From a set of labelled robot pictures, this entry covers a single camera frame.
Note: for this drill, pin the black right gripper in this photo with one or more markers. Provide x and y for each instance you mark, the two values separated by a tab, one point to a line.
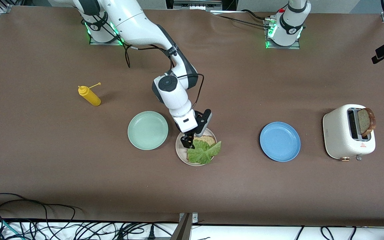
188	140

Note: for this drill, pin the green lettuce leaf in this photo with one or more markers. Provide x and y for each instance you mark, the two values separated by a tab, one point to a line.
202	153

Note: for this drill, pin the brown toast bread slice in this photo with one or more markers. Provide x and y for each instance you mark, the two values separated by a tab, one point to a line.
365	121
208	138

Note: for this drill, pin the yellow mustard squeeze bottle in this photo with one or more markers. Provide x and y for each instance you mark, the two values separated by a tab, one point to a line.
92	97

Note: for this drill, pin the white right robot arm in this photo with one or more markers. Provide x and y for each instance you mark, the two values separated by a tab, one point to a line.
135	23

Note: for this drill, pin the beige round plate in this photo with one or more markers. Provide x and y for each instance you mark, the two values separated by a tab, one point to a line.
179	150

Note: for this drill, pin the light green round plate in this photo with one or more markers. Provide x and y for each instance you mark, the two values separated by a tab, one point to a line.
147	130

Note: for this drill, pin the blue round plate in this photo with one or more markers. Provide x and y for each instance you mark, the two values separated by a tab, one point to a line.
280	141

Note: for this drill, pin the white two-slot toaster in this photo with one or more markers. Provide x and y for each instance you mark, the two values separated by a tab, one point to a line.
337	136

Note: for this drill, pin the black power plug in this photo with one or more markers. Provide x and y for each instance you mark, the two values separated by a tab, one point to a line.
151	233

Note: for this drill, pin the black equipment box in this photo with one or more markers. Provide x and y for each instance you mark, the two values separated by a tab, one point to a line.
227	4

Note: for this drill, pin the aluminium profile post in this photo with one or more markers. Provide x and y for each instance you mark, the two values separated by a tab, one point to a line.
183	230

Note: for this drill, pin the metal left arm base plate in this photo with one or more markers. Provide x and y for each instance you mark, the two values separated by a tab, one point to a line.
292	47

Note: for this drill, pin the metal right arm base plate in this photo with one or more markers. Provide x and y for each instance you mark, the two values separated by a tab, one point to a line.
95	42

